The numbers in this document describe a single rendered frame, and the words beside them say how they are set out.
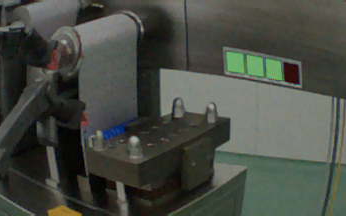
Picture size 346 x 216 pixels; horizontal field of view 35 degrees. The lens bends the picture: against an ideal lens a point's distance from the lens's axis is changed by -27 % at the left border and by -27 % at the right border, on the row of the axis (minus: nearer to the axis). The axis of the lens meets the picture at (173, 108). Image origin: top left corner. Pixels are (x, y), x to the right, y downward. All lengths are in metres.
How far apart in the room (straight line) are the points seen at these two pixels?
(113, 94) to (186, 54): 0.22
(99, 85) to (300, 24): 0.55
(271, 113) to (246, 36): 2.69
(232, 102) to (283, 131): 0.45
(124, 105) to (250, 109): 2.72
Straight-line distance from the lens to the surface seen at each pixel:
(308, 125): 4.24
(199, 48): 1.76
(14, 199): 1.56
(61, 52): 1.59
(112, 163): 1.52
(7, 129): 1.22
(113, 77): 1.70
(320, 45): 1.59
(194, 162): 1.63
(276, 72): 1.65
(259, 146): 4.46
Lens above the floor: 1.52
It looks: 15 degrees down
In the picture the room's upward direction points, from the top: 1 degrees counter-clockwise
